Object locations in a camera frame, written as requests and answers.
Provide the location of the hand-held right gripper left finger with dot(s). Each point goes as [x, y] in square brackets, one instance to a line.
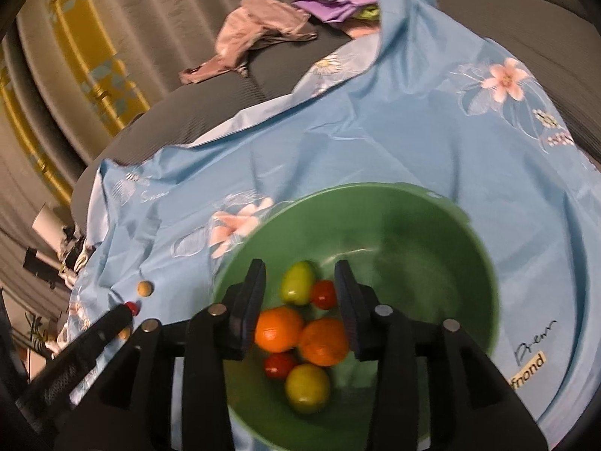
[251, 310]

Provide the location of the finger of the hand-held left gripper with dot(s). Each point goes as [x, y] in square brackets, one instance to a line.
[110, 333]

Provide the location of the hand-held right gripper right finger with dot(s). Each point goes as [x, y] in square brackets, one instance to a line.
[350, 310]

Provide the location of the red cherry tomato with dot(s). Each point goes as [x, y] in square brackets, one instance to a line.
[133, 308]
[324, 293]
[280, 365]

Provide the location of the orange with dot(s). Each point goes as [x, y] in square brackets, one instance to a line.
[324, 342]
[278, 329]

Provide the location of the green lemon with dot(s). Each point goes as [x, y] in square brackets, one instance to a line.
[297, 283]

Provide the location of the green plastic bowl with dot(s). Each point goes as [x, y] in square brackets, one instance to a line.
[413, 268]

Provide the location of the yellow lemon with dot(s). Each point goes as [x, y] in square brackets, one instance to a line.
[307, 387]

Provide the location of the small brown longan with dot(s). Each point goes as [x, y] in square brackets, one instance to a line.
[124, 333]
[144, 288]

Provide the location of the potted plant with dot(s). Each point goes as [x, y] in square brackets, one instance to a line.
[35, 333]

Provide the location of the black and white cloth pile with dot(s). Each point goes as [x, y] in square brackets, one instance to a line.
[75, 249]

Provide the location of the black stick vacuum cleaner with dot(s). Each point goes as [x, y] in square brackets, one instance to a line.
[40, 263]

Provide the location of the white paper roll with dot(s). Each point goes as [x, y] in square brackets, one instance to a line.
[47, 218]

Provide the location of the blue floral bed sheet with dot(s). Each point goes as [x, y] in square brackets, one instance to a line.
[375, 150]

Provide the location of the grey sofa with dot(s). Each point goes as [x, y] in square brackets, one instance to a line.
[188, 112]

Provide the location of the pink garment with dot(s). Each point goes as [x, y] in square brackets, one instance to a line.
[263, 23]

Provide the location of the green cloth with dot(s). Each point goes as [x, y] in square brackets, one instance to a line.
[371, 12]

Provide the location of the purple cloth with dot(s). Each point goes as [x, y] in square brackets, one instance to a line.
[338, 7]

